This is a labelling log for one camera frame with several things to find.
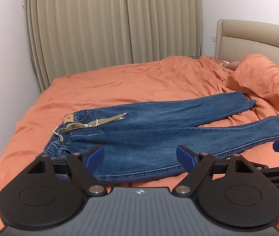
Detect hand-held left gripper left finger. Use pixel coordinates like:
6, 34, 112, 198
29, 145, 107, 197

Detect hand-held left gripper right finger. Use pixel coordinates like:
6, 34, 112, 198
172, 145, 258, 198

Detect blue denim pants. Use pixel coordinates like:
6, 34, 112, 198
46, 91, 279, 184

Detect khaki fabric belt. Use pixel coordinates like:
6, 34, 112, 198
66, 112, 129, 130

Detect orange duvet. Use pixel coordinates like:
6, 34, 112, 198
160, 54, 279, 134

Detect orange bed sheet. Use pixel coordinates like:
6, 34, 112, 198
0, 55, 279, 236

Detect pale pink pillow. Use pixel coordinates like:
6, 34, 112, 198
223, 61, 241, 71

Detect beige padded headboard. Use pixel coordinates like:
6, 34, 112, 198
214, 19, 279, 63

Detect beige pleated curtain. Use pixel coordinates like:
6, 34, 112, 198
26, 0, 202, 92

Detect white drawstring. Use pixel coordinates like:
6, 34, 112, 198
52, 120, 99, 142

